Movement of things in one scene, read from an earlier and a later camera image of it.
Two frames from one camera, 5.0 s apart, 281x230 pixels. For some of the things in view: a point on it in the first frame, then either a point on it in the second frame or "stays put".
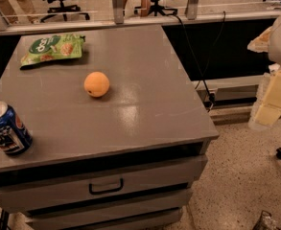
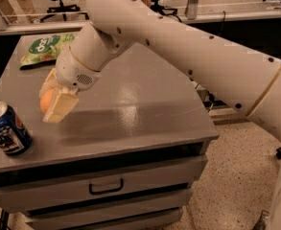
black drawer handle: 105,192 stays put
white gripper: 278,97 -> 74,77
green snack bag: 65,46 stays put
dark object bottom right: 266,222 stays put
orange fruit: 97,84 -> 46,99
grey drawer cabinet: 127,160 stays put
